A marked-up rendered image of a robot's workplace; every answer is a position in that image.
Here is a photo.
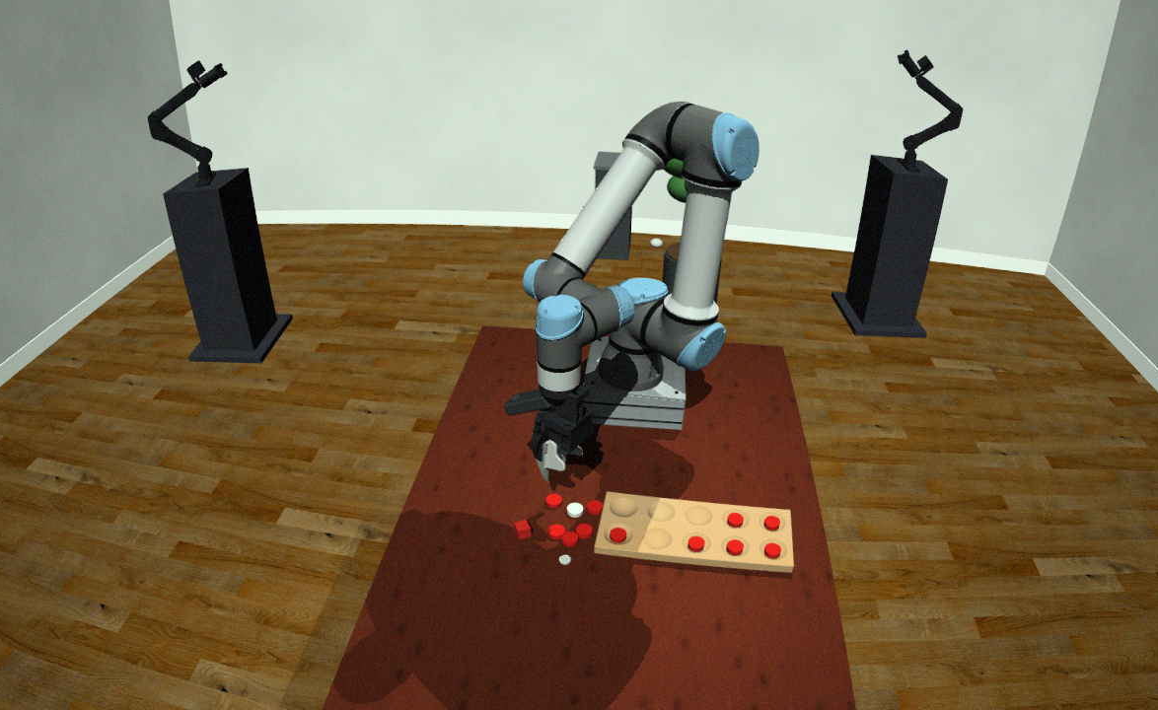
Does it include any tan tray with round pockets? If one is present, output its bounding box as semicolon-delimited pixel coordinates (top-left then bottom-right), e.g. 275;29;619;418
594;492;794;573

